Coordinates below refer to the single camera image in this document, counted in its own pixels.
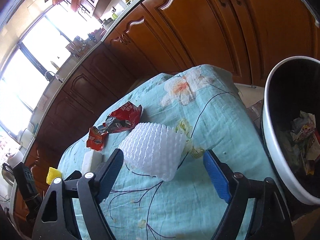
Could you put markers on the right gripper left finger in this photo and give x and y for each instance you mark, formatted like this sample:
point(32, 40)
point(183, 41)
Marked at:
point(56, 217)

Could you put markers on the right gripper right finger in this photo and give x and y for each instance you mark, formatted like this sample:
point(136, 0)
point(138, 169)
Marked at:
point(270, 218)

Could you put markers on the yellow foam fruit net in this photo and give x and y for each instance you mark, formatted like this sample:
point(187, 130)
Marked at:
point(52, 174)

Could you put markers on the white foam block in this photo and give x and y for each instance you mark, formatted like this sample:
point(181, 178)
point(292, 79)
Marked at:
point(91, 161)

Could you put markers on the red blue snack bag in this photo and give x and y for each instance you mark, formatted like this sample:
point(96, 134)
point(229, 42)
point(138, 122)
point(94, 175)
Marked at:
point(96, 139)

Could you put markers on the white foam fruit net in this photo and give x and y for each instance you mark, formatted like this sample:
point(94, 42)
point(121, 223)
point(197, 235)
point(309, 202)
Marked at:
point(154, 149)

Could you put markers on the red black snack wrapper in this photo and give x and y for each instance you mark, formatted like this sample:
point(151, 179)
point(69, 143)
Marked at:
point(123, 119)

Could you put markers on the white rimmed trash bin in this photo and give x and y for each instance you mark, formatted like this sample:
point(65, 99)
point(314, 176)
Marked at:
point(292, 86)

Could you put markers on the white kitchen countertop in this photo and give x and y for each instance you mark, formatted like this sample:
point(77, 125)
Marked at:
point(75, 62)

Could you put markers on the wooden kitchen cabinets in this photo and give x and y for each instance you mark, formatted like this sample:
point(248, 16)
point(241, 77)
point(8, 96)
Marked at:
point(245, 37)

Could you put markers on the sink faucet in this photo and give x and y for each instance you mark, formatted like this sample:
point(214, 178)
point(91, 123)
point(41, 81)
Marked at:
point(49, 75)

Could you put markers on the teal floral tablecloth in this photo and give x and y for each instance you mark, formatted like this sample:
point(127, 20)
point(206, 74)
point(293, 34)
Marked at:
point(203, 104)

